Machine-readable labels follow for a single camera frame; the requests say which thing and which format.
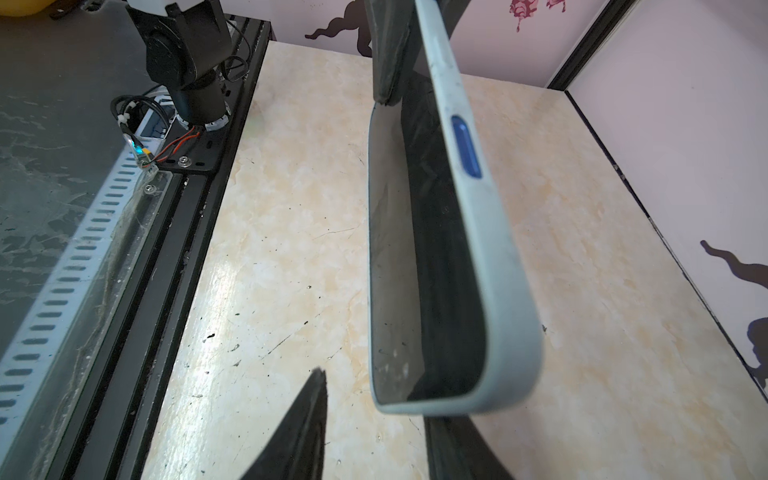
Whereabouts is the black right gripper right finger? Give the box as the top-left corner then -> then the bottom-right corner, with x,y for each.
424,416 -> 514,480

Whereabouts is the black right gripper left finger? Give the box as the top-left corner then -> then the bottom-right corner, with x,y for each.
241,368 -> 328,480

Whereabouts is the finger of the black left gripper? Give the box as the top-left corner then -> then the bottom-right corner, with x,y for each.
364,0 -> 420,106

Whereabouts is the light green phone case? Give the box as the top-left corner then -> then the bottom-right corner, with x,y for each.
367,1 -> 543,417

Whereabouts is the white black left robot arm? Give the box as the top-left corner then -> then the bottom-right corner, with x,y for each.
126,1 -> 420,130

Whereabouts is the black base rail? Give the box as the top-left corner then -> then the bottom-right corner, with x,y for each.
46,17 -> 274,479

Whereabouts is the black corner frame post right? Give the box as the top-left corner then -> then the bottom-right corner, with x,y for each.
547,0 -> 637,91

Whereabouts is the white slotted cable duct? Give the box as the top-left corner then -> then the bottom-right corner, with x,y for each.
0,113 -> 175,445

